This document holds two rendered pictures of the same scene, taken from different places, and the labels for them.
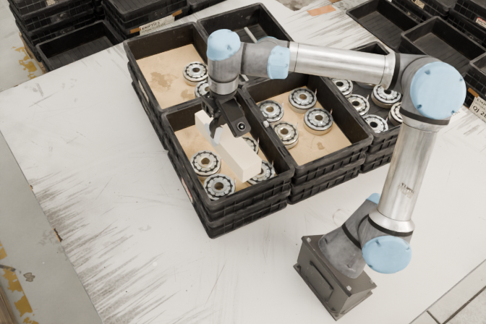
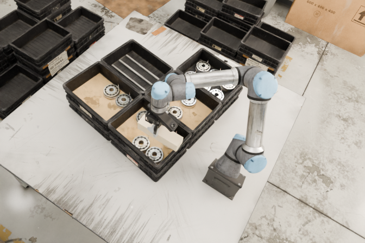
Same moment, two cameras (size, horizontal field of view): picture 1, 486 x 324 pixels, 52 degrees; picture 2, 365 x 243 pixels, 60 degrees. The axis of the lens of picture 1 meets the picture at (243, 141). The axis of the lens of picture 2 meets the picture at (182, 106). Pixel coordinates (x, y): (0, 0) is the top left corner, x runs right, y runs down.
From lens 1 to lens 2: 0.49 m
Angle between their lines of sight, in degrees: 18
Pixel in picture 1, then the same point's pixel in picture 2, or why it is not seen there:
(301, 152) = (187, 120)
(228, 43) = (164, 89)
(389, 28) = (189, 26)
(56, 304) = not seen: outside the picture
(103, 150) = (71, 152)
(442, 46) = (220, 32)
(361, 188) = (218, 128)
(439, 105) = (268, 92)
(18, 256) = (19, 230)
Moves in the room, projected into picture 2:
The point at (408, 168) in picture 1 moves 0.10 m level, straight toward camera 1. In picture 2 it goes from (258, 122) to (258, 140)
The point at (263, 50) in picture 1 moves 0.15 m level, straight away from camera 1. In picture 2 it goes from (181, 87) to (171, 62)
